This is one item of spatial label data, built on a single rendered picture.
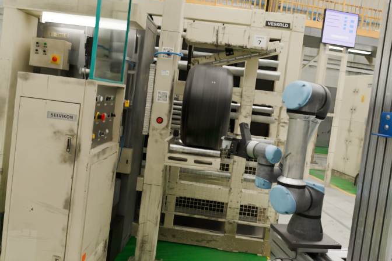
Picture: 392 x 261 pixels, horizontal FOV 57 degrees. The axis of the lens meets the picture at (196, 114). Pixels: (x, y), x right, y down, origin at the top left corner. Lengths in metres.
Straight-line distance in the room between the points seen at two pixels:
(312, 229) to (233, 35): 1.55
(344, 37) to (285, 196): 5.12
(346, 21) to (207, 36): 4.07
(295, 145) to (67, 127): 1.07
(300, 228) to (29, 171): 1.30
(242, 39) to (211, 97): 0.65
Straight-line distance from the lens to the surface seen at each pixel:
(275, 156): 1.58
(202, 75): 2.28
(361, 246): 1.61
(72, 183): 1.92
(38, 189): 1.99
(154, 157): 2.47
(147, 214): 2.57
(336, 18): 6.39
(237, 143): 1.71
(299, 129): 1.48
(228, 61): 2.80
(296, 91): 1.46
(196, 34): 2.70
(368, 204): 1.56
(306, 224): 1.64
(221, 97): 2.21
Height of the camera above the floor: 1.26
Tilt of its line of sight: 3 degrees down
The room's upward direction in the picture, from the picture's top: 7 degrees clockwise
